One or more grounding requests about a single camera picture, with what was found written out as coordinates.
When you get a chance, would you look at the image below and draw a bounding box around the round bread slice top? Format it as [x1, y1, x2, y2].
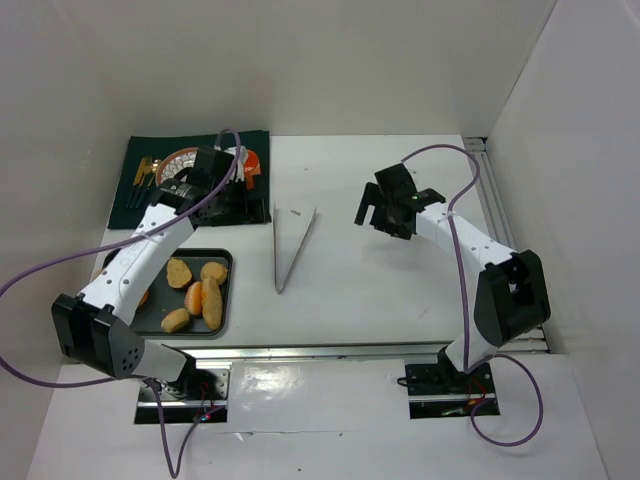
[166, 258, 193, 290]

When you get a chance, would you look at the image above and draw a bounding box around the long bread roll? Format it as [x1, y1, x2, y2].
[202, 278, 223, 331]

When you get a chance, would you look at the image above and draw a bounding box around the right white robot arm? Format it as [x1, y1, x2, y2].
[355, 164, 551, 386]

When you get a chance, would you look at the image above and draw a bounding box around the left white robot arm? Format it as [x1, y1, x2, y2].
[51, 146, 247, 397]

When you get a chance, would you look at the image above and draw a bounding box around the round bread bun right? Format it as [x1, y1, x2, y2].
[200, 262, 228, 285]

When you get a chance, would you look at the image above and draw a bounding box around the bread piece bottom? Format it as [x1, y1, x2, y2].
[161, 308, 190, 334]

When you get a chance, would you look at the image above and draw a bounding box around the orange mug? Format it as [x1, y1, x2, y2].
[242, 150, 261, 177]

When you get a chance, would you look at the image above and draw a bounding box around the patterned ceramic plate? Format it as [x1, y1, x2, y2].
[155, 147, 198, 186]

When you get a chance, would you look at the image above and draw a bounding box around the gold knife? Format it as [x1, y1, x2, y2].
[136, 159, 161, 207]

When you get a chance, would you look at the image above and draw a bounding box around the gold fork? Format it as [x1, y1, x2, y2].
[126, 156, 153, 209]

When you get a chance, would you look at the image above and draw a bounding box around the orange glazed bun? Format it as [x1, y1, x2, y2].
[184, 281, 202, 316]

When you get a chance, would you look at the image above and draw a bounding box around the dark green cloth mat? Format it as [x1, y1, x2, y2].
[108, 130, 271, 230]

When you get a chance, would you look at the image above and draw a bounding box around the black tray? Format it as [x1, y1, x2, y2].
[131, 248, 233, 338]

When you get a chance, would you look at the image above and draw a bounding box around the aluminium rail frame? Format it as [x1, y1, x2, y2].
[74, 135, 551, 364]

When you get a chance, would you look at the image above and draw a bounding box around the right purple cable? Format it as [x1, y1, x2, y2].
[399, 144, 545, 447]

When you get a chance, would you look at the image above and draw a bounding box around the purple cable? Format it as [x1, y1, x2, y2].
[399, 144, 545, 447]
[0, 128, 246, 479]

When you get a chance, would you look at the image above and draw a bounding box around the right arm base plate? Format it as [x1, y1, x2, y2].
[397, 364, 500, 420]

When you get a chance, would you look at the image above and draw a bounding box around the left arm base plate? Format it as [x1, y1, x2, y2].
[134, 364, 231, 425]

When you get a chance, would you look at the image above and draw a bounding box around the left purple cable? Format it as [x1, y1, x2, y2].
[0, 128, 246, 479]

